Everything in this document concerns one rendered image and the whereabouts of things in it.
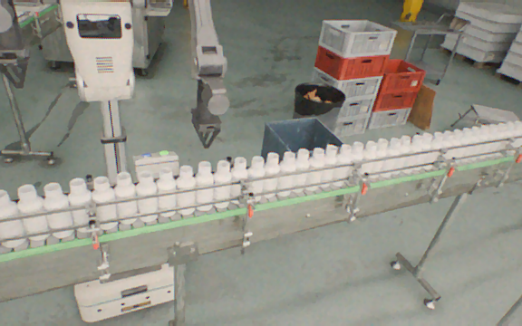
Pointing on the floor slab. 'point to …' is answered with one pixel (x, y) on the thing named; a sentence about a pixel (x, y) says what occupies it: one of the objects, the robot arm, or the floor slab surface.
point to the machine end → (143, 52)
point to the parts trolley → (428, 43)
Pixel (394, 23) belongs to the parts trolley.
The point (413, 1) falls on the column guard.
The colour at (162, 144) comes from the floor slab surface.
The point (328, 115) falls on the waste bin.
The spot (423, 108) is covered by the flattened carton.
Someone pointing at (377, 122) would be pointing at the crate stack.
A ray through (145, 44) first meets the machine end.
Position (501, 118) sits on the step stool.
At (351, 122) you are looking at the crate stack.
